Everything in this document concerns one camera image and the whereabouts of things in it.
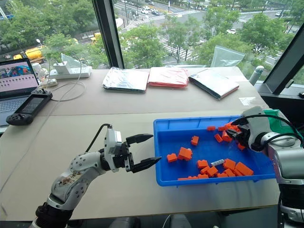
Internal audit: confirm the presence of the white bottle with green cap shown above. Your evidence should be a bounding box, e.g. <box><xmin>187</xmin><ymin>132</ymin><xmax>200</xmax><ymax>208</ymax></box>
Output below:
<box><xmin>248</xmin><ymin>65</ymin><xmax>265</xmax><ymax>86</ymax></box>

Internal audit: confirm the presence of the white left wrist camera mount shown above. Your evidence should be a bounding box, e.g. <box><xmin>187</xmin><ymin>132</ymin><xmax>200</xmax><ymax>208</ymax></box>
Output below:
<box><xmin>104</xmin><ymin>128</ymin><xmax>123</xmax><ymax>173</ymax></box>

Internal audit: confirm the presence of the black handheld game controller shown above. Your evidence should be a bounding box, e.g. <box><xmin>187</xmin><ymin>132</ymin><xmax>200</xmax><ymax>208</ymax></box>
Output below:
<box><xmin>5</xmin><ymin>88</ymin><xmax>54</xmax><ymax>126</ymax></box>

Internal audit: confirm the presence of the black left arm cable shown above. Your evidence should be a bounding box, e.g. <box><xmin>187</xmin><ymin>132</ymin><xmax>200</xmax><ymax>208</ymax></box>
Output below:
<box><xmin>85</xmin><ymin>123</ymin><xmax>113</xmax><ymax>153</ymax></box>

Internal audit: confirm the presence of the clear tape patch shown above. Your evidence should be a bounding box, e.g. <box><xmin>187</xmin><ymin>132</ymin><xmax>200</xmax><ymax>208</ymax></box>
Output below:
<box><xmin>238</xmin><ymin>96</ymin><xmax>257</xmax><ymax>106</ymax></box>

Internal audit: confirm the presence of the blue plastic bin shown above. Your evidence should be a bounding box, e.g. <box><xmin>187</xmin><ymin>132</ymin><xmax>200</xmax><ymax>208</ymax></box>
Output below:
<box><xmin>153</xmin><ymin>115</ymin><xmax>278</xmax><ymax>188</ymax></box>

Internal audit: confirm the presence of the grey laptop computer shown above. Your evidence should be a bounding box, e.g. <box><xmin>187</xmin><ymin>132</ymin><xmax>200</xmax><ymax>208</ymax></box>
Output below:
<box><xmin>0</xmin><ymin>57</ymin><xmax>40</xmax><ymax>127</ymax></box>

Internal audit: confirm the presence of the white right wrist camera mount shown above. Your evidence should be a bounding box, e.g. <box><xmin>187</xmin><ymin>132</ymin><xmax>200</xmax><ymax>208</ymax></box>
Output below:
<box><xmin>241</xmin><ymin>106</ymin><xmax>272</xmax><ymax>143</ymax></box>

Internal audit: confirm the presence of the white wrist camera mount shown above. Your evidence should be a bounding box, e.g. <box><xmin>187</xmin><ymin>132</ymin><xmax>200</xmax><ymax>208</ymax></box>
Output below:
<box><xmin>241</xmin><ymin>106</ymin><xmax>272</xmax><ymax>143</ymax></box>
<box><xmin>104</xmin><ymin>128</ymin><xmax>123</xmax><ymax>173</ymax></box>

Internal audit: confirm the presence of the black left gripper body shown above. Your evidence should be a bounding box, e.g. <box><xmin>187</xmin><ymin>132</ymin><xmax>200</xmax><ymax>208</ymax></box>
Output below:
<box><xmin>115</xmin><ymin>142</ymin><xmax>134</xmax><ymax>172</ymax></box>

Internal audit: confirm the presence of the green plastic bin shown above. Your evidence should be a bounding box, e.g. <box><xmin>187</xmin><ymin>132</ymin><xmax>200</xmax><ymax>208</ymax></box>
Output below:
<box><xmin>263</xmin><ymin>109</ymin><xmax>304</xmax><ymax>135</ymax></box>

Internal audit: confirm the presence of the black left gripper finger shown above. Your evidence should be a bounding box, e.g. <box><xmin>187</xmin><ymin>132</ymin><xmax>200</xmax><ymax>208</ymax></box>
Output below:
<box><xmin>130</xmin><ymin>156</ymin><xmax>162</xmax><ymax>174</ymax></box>
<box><xmin>125</xmin><ymin>133</ymin><xmax>154</xmax><ymax>146</ymax></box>

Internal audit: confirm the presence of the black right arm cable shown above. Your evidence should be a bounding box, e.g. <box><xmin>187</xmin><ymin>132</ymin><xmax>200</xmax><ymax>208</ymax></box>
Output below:
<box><xmin>237</xmin><ymin>114</ymin><xmax>304</xmax><ymax>143</ymax></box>

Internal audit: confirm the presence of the black window pillar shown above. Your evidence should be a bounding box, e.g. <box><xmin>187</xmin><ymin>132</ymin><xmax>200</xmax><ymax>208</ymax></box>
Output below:
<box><xmin>92</xmin><ymin>0</ymin><xmax>125</xmax><ymax>70</ymax></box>

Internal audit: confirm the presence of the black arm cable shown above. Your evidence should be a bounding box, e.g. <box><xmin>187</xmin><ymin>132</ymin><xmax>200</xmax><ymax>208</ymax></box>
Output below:
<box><xmin>85</xmin><ymin>123</ymin><xmax>113</xmax><ymax>153</ymax></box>
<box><xmin>237</xmin><ymin>114</ymin><xmax>304</xmax><ymax>143</ymax></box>

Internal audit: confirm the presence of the black slanted window frame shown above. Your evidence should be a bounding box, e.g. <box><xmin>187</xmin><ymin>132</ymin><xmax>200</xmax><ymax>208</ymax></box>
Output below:
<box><xmin>255</xmin><ymin>30</ymin><xmax>304</xmax><ymax>95</ymax></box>

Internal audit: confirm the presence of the silver foil bag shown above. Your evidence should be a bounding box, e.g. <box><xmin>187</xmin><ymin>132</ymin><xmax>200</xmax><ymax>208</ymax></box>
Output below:
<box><xmin>102</xmin><ymin>66</ymin><xmax>151</xmax><ymax>93</ymax></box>

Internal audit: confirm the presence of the white power strip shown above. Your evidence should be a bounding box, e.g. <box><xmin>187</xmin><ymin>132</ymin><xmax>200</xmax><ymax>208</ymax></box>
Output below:
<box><xmin>49</xmin><ymin>66</ymin><xmax>93</xmax><ymax>79</ymax></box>

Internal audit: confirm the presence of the red plastic bag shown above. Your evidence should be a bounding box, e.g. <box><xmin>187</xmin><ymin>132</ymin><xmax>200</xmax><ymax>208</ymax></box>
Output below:
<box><xmin>147</xmin><ymin>66</ymin><xmax>190</xmax><ymax>89</ymax></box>

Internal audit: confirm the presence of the white cable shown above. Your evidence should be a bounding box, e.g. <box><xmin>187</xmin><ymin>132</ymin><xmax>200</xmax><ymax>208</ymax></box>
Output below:
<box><xmin>46</xmin><ymin>50</ymin><xmax>86</xmax><ymax>102</ymax></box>

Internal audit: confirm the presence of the white plug adapter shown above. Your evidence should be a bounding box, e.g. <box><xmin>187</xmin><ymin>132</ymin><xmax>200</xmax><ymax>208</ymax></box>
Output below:
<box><xmin>53</xmin><ymin>61</ymin><xmax>69</xmax><ymax>73</ymax></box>

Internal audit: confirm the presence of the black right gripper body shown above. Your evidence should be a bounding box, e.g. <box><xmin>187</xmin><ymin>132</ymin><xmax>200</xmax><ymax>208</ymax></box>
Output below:
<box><xmin>234</xmin><ymin>120</ymin><xmax>252</xmax><ymax>149</ymax></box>

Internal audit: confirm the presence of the clear plastic bag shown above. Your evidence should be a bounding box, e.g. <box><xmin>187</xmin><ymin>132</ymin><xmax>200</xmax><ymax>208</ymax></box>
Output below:
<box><xmin>210</xmin><ymin>45</ymin><xmax>246</xmax><ymax>68</ymax></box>

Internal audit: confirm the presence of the large orange toy brick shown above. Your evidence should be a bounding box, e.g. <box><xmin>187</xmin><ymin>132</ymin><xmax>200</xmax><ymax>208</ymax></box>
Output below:
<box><xmin>177</xmin><ymin>147</ymin><xmax>194</xmax><ymax>162</ymax></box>
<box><xmin>235</xmin><ymin>161</ymin><xmax>255</xmax><ymax>177</ymax></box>

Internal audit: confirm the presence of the small white device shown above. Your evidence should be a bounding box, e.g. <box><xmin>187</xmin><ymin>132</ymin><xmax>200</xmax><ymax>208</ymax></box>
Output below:
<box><xmin>40</xmin><ymin>78</ymin><xmax>59</xmax><ymax>88</ymax></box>

